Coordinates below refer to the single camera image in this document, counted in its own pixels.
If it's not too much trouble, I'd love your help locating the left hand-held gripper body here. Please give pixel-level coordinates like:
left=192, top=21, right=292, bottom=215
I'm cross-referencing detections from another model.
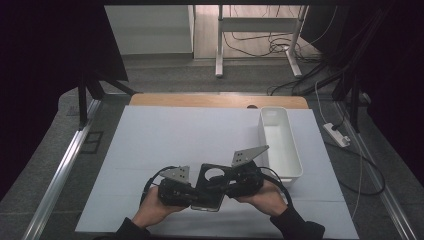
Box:
left=156, top=165, right=198, bottom=208

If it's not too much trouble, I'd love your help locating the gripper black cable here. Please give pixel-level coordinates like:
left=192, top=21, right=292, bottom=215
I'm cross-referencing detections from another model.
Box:
left=258, top=166, right=295, bottom=210
left=139, top=165, right=179, bottom=205

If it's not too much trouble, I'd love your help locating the smartphone with silver edge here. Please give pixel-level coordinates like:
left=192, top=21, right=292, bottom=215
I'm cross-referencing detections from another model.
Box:
left=190, top=196, right=224, bottom=213

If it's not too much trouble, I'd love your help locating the white paper sheet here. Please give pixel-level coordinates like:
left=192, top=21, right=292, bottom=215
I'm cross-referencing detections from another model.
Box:
left=74, top=105, right=361, bottom=240

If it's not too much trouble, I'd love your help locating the white plastic storage bin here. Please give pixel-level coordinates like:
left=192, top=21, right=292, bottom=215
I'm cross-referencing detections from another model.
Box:
left=257, top=106, right=305, bottom=185

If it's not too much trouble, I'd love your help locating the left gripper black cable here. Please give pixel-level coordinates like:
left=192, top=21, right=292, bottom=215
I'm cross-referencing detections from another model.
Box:
left=139, top=165, right=179, bottom=205

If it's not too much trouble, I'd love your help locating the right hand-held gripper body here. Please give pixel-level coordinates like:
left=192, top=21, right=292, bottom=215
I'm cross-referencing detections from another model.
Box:
left=226, top=144, right=271, bottom=199

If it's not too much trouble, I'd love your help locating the black metal stand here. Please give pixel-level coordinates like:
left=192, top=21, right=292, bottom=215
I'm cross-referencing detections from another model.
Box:
left=77, top=69, right=138, bottom=132

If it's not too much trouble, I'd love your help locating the thin white cable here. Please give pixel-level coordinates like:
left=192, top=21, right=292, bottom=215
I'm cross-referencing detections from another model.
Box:
left=314, top=79, right=365, bottom=222

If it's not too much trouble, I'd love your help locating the black power cable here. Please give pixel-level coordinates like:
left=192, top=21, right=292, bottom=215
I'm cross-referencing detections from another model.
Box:
left=324, top=140, right=387, bottom=197

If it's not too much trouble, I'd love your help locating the white cabinet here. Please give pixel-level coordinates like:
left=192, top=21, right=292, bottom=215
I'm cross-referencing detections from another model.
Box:
left=104, top=4, right=197, bottom=56

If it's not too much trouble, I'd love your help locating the black phone case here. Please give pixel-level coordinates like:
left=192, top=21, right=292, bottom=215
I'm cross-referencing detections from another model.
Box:
left=191, top=162, right=235, bottom=209

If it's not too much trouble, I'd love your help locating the person's left hand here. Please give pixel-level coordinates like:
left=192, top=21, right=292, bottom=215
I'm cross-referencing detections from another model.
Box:
left=132, top=185, right=188, bottom=230

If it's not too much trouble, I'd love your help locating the white desk frame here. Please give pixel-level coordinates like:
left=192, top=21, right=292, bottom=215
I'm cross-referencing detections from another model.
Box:
left=214, top=4, right=310, bottom=79

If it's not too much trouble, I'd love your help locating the white power strip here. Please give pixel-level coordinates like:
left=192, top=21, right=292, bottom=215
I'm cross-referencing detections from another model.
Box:
left=322, top=122, right=352, bottom=149

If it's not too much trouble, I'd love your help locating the dark floor outlet cover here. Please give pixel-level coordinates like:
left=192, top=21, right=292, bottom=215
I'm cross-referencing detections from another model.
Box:
left=80, top=130, right=105, bottom=155

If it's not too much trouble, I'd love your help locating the tangle of black floor cables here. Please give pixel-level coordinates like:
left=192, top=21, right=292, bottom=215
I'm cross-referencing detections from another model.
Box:
left=222, top=4, right=323, bottom=65

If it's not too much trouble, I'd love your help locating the person's right hand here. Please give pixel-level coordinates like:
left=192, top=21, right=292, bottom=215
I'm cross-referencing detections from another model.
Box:
left=233, top=179, right=290, bottom=218

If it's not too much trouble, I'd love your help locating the metal floor rail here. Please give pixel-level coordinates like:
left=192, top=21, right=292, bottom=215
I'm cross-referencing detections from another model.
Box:
left=333, top=99, right=419, bottom=240
left=21, top=99, right=103, bottom=240

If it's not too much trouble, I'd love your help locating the dark curtain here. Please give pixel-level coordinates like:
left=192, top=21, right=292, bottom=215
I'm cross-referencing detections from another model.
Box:
left=346, top=0, right=424, bottom=188
left=0, top=0, right=130, bottom=203

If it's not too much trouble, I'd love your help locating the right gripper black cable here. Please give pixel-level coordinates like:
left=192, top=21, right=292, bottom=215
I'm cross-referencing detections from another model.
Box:
left=258, top=166, right=295, bottom=210

